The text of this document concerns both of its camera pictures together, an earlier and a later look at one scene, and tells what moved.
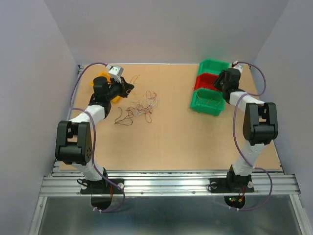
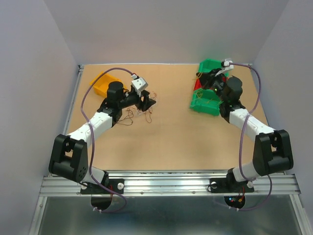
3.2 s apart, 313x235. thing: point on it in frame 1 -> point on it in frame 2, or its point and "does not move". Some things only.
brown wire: [126, 121] does not move
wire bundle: [145, 106] does not move
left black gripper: [126, 86] -> [146, 103]
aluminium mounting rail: [168, 182] does not move
